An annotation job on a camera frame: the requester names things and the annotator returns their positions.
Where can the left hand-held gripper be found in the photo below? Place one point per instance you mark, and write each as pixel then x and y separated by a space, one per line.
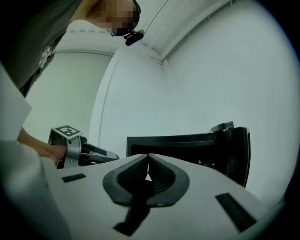
pixel 73 150

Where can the black head camera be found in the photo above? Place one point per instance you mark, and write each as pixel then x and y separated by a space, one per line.
pixel 134 37

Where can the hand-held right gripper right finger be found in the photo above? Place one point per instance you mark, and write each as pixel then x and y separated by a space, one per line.
pixel 201 187

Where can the pale green roller blind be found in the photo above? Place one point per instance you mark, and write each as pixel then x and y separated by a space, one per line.
pixel 68 93

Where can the person's glasses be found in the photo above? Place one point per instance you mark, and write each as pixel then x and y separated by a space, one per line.
pixel 119 32

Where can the person's head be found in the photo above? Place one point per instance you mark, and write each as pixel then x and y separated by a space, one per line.
pixel 112 11

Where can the person's dark printed shirt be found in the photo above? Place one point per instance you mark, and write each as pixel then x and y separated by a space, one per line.
pixel 30 32

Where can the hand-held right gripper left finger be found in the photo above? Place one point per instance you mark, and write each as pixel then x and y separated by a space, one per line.
pixel 89 187

